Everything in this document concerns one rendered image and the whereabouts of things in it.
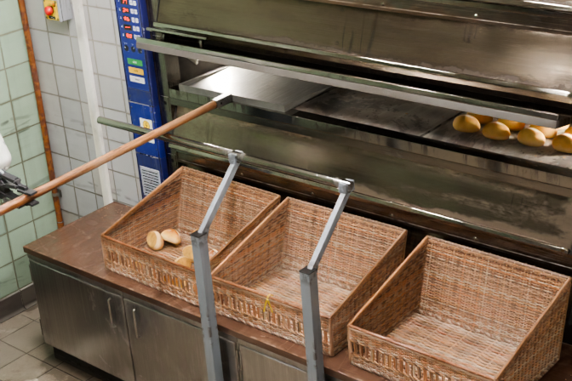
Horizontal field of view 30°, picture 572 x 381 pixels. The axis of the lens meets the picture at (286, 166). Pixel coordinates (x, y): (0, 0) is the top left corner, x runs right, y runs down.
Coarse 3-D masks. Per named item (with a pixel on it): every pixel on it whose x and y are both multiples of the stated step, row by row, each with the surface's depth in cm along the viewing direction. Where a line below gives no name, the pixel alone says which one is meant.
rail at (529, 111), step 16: (176, 48) 404; (192, 48) 399; (256, 64) 380; (272, 64) 375; (288, 64) 371; (352, 80) 353; (368, 80) 349; (432, 96) 334; (448, 96) 331; (464, 96) 328; (528, 112) 314; (544, 112) 311
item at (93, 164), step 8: (208, 104) 407; (216, 104) 409; (192, 112) 401; (200, 112) 403; (176, 120) 395; (184, 120) 397; (160, 128) 389; (168, 128) 391; (144, 136) 383; (152, 136) 385; (128, 144) 378; (136, 144) 380; (112, 152) 372; (120, 152) 374; (96, 160) 367; (104, 160) 369; (80, 168) 362; (88, 168) 364; (64, 176) 357; (72, 176) 359; (48, 184) 352; (56, 184) 354; (64, 184) 357; (40, 192) 349; (16, 200) 343; (24, 200) 345; (0, 208) 338; (8, 208) 340
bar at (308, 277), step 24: (192, 144) 382; (288, 168) 355; (216, 192) 368; (336, 216) 339; (192, 240) 364; (312, 264) 335; (312, 288) 335; (312, 312) 338; (216, 336) 380; (312, 336) 341; (216, 360) 382; (312, 360) 345
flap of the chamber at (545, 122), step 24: (144, 48) 416; (168, 48) 407; (216, 48) 410; (264, 72) 378; (288, 72) 371; (360, 72) 372; (408, 96) 340; (480, 96) 340; (528, 120) 315; (552, 120) 310
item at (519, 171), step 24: (192, 96) 430; (288, 120) 400; (312, 120) 392; (336, 120) 389; (384, 144) 373; (408, 144) 366; (432, 144) 362; (504, 168) 344; (528, 168) 338; (552, 168) 336
